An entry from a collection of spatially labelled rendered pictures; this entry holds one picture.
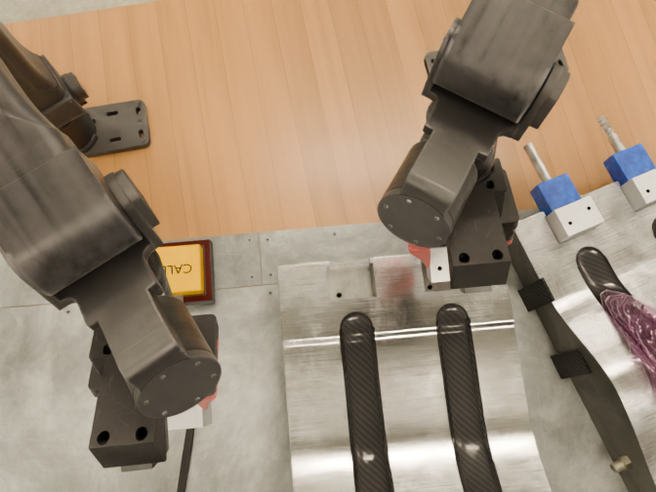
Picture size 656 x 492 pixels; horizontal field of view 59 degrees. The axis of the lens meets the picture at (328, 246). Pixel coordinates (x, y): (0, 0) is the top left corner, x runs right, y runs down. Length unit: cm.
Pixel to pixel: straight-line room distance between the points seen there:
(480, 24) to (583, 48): 57
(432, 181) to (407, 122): 45
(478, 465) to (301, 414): 19
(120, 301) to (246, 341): 37
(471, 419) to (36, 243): 48
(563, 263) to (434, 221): 36
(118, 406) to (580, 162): 68
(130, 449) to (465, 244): 28
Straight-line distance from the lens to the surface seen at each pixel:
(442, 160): 41
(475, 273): 46
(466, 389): 67
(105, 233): 37
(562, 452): 79
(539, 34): 42
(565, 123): 90
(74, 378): 79
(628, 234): 80
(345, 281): 68
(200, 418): 58
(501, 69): 41
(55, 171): 38
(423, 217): 42
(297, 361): 65
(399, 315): 66
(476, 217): 47
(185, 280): 73
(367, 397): 65
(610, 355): 72
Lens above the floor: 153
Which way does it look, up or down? 74 degrees down
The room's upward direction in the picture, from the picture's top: 5 degrees clockwise
